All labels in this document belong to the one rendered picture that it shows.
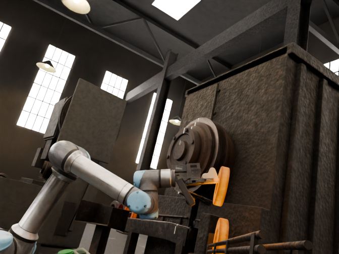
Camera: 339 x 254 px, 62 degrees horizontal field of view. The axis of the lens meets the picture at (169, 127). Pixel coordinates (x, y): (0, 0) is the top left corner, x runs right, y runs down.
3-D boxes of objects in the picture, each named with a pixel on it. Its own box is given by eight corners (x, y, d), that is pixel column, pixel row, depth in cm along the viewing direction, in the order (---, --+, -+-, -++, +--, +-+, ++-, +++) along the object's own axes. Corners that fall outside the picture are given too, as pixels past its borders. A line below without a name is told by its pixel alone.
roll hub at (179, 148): (168, 176, 172) (178, 133, 181) (195, 176, 149) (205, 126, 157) (161, 173, 170) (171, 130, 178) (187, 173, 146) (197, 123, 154)
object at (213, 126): (171, 194, 182) (185, 127, 196) (219, 199, 142) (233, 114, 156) (162, 192, 179) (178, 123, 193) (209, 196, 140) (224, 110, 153)
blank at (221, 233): (219, 271, 104) (210, 268, 105) (221, 235, 117) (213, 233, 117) (228, 247, 95) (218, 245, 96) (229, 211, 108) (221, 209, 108)
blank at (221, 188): (225, 174, 122) (218, 172, 123) (232, 163, 108) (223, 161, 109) (219, 209, 116) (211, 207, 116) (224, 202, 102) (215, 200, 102)
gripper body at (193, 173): (201, 163, 112) (171, 164, 112) (203, 184, 109) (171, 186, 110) (200, 166, 119) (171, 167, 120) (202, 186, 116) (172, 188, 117)
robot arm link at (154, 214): (134, 219, 103) (134, 189, 107) (141, 219, 114) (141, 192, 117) (155, 218, 102) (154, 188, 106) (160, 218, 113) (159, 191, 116)
